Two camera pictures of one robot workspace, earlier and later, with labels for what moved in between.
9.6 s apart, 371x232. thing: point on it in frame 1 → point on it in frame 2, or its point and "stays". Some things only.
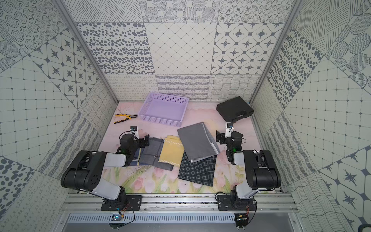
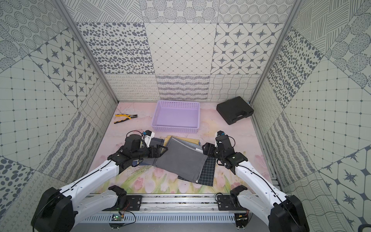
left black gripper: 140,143 → 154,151
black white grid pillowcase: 201,171 stays
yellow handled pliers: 129,117 stays
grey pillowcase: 198,142 → 181,159
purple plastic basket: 163,109 → 176,116
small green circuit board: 116,217 stays
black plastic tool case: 234,109 stays
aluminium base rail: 178,204 stays
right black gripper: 222,136 → 208,149
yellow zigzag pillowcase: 172,150 → 193,141
